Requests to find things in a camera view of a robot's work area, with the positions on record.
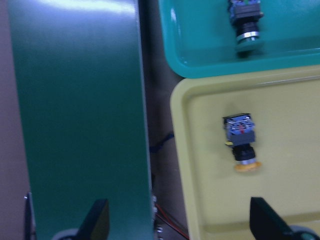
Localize yellow plastic tray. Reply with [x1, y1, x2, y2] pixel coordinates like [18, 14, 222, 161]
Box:
[170, 65, 320, 240]

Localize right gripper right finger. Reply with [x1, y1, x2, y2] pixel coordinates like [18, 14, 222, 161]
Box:
[249, 197, 294, 239]

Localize red and black wires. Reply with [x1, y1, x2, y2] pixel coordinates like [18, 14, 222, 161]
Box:
[153, 202, 190, 240]

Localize green plastic tray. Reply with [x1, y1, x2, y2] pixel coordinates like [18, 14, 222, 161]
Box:
[158, 0, 320, 79]

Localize green push button switch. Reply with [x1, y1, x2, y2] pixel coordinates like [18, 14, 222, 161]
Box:
[227, 0, 264, 53]

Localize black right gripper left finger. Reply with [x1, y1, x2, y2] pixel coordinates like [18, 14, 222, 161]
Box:
[76, 198, 110, 239]

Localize green conveyor belt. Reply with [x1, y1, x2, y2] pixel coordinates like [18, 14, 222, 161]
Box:
[8, 0, 154, 240]

